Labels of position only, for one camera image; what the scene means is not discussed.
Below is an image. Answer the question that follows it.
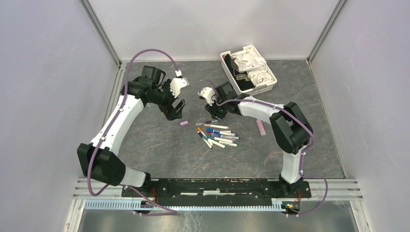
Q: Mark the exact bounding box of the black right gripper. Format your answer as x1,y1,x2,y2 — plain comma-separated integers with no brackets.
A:
205,95,228,121

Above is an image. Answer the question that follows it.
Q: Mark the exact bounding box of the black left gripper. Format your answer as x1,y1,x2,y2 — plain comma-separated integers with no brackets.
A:
148,79,186,120

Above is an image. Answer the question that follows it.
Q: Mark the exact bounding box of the pink highlighter cap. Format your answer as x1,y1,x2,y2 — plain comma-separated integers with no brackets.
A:
180,120,189,126

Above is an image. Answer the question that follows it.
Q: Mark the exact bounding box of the pink highlighter pen body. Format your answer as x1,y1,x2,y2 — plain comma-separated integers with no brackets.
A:
256,119,266,136

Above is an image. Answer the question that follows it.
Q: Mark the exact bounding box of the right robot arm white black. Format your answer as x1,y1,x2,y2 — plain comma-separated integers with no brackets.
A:
198,82,314,197

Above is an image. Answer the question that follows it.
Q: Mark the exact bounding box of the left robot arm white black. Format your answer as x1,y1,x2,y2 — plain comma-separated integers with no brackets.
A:
77,65,189,197

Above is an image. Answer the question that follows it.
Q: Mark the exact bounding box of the orange capped white marker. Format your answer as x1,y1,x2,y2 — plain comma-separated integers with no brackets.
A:
197,127,208,138

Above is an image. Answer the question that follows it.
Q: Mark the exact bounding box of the black item in basket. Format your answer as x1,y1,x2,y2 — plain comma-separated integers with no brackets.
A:
222,54,255,91

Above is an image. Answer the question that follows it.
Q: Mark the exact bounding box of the crumpled white cloth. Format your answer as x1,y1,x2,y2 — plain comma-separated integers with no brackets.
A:
231,47,272,87

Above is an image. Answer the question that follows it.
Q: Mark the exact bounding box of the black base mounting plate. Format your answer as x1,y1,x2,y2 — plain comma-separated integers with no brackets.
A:
138,178,312,206

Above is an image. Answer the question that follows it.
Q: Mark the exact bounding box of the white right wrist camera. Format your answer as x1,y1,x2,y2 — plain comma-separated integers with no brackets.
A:
198,87,215,106

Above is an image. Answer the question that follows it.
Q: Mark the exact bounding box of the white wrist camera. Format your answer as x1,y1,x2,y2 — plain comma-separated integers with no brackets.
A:
198,87,215,106
170,70,189,98

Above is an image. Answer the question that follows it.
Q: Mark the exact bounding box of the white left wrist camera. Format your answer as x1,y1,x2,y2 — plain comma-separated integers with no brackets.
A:
170,70,189,98

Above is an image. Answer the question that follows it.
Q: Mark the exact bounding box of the aluminium frame rail left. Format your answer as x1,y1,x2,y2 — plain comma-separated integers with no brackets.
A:
92,62,128,143

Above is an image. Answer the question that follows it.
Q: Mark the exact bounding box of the aluminium frame rail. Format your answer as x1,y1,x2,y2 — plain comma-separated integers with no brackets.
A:
307,179,363,202
92,62,128,143

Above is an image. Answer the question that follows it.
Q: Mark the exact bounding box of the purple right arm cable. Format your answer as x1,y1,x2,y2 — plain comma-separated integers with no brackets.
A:
201,79,329,218

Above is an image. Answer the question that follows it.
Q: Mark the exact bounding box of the white slotted cable duct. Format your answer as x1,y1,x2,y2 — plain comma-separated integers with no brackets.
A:
85,200,285,212

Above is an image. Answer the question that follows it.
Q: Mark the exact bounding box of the aluminium frame rail front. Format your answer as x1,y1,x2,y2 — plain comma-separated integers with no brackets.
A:
307,179,363,202

